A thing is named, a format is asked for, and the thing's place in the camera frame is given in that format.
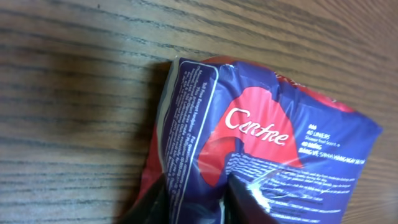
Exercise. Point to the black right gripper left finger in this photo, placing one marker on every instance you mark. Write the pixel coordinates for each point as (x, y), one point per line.
(151, 208)

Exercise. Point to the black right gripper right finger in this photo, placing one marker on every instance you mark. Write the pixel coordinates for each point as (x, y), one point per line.
(241, 207)

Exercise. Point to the red purple sanitary pad pack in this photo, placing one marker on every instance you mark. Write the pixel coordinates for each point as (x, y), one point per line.
(298, 153)

